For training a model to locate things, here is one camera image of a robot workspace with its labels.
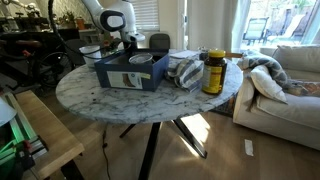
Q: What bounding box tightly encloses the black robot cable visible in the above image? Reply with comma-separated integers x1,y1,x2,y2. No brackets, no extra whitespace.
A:
47,0,134,61

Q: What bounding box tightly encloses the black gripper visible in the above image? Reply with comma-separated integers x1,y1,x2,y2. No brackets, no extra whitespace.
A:
123,42,138,54

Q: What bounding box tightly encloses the round metal tin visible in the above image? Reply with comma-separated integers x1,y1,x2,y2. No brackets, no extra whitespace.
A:
129,53,153,65

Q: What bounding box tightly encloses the white pillow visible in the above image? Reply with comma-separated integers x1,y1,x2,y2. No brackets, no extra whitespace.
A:
250,65,287,103

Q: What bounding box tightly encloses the amber vitamin bottle yellow lid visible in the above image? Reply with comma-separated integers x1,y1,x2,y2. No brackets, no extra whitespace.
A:
202,49,227,95

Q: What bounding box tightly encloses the grey chair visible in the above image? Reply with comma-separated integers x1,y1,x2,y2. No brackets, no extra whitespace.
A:
149,33,170,49

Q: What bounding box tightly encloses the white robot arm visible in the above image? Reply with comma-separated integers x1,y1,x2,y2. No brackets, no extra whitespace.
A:
81,0,145,50

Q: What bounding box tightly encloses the striped grey white cloth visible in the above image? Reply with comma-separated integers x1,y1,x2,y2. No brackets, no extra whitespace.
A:
165,59,204,92

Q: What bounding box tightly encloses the wooden bench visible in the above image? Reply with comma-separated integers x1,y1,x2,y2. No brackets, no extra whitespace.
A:
16,91,84,180

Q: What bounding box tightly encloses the grey patterned pillow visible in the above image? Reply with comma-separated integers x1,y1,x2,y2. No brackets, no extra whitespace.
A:
237,50,288,87

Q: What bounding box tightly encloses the beige sofa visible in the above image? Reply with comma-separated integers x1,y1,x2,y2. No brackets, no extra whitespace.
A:
233,45,320,150

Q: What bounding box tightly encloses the blue cardboard box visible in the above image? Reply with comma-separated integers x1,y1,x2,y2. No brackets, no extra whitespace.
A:
95,49,169,91

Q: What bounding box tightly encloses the translucent plastic cup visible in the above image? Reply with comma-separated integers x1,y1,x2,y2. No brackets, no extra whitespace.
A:
80,45,102,68

